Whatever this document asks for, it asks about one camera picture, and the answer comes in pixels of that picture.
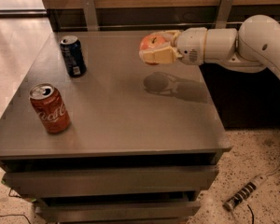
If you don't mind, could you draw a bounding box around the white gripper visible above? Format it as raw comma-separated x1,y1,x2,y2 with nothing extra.
139,28,207,65

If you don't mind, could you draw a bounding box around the red apple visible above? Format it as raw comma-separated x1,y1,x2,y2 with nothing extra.
139,35,165,51

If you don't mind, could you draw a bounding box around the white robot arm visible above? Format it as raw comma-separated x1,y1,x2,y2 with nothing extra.
139,15,280,80

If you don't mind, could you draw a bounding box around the dark blue soda can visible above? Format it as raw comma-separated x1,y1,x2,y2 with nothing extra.
60,35,87,77

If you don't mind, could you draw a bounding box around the red coca-cola can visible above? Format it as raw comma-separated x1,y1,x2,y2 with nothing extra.
29,83,70,133

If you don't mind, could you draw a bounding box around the grey drawer cabinet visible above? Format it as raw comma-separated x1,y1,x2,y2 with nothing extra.
0,32,229,224

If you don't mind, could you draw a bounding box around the lower grey drawer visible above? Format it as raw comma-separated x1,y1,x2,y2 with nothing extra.
35,202,200,223

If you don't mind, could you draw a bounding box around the grey drawer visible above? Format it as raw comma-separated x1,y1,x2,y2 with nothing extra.
4,166,218,198
35,202,200,223

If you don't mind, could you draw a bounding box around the white power strip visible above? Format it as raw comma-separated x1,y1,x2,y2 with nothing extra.
223,175,268,212

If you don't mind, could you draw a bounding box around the upper grey drawer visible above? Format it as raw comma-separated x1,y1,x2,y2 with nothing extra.
4,166,218,198

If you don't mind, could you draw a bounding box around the right metal bracket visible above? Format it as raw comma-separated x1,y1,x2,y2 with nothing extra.
215,0,233,29

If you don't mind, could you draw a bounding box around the metal bracket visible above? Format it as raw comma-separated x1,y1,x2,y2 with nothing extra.
215,0,233,29
80,0,99,31

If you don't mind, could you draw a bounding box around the left metal bracket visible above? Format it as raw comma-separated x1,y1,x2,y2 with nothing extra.
80,0,99,31

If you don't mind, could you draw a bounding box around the white power strip cord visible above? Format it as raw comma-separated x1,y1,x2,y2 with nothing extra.
265,154,280,177

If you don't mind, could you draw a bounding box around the black cable on floor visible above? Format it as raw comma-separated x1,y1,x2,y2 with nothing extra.
0,189,32,224

